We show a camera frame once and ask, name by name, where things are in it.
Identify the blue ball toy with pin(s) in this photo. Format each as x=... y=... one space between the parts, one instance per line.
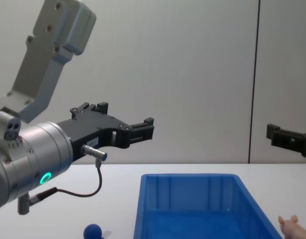
x=92 y=231

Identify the pink pig toy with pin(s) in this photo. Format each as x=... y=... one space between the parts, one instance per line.
x=293 y=229

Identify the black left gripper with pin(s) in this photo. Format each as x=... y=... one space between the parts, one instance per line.
x=93 y=129

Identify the blue plastic bin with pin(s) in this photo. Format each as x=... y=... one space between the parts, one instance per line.
x=192 y=219

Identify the silver and grey left robot arm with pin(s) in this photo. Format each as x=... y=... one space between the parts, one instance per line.
x=35 y=154

